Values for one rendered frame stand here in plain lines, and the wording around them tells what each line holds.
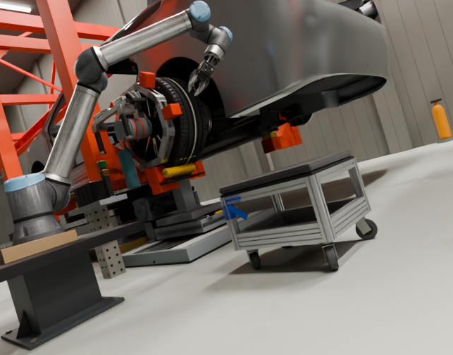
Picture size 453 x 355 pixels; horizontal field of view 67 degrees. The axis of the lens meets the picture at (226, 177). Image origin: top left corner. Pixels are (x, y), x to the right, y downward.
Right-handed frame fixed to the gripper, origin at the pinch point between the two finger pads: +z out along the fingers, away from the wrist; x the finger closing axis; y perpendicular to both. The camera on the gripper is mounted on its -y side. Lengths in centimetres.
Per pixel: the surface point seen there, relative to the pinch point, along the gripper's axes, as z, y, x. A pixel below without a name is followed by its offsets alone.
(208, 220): 42, -46, 54
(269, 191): 41, 55, 30
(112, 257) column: 87, -64, 16
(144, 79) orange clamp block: -17, -57, -22
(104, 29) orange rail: -215, -426, -114
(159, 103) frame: -6, -49, -7
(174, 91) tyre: -19, -52, -3
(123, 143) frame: 16, -95, -11
